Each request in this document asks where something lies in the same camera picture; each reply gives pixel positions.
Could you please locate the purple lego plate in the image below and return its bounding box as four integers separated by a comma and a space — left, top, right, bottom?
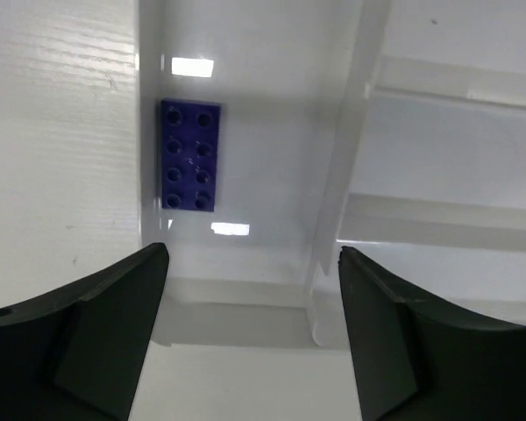
160, 98, 221, 212

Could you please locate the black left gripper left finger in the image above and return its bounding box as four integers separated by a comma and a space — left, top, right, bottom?
0, 243, 169, 420

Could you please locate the white divided sorting tray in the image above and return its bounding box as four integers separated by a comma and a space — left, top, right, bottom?
136, 1, 526, 349

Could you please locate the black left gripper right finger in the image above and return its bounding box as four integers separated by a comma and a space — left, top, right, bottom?
338, 246, 526, 420

